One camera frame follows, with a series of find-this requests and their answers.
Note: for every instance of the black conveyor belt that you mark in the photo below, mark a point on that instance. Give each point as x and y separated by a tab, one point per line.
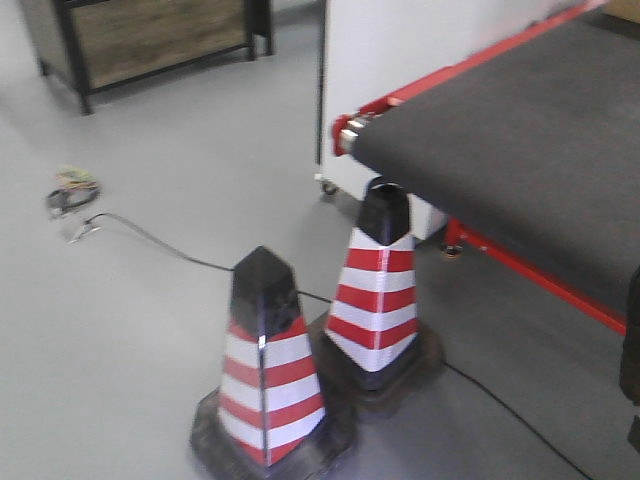
515	150

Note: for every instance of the far striped traffic cone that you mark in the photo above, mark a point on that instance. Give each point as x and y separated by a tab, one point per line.
371	345

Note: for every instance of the striped traffic cone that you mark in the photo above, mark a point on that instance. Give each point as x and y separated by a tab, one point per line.
273	415
371	345

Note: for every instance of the near striped traffic cone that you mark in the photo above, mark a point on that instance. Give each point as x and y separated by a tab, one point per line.
273	415

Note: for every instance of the white cabinet on casters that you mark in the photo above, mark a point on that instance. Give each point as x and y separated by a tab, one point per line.
365	53

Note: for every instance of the wooden black-framed shelf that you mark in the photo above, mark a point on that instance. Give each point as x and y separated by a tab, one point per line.
93	46

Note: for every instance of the dark object at edge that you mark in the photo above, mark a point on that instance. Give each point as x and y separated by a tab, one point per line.
629	364

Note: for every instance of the red conveyor frame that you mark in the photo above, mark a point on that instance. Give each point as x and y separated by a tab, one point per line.
500	165

